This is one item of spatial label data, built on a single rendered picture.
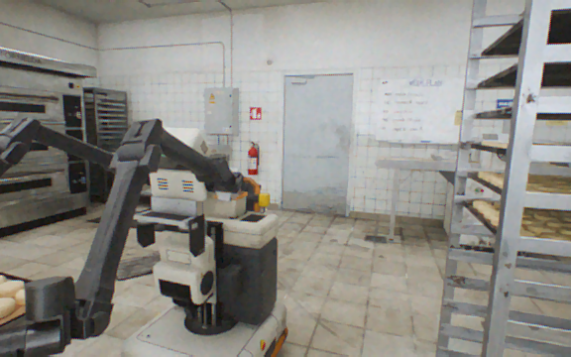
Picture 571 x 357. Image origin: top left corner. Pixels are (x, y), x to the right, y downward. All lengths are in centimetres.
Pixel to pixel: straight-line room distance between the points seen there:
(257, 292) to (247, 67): 404
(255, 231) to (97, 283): 93
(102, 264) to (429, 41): 456
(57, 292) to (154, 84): 552
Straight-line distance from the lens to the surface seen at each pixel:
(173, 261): 152
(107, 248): 77
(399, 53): 481
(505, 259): 78
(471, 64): 119
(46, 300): 70
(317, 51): 494
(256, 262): 161
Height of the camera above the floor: 127
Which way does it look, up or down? 9 degrees down
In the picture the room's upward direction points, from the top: 1 degrees clockwise
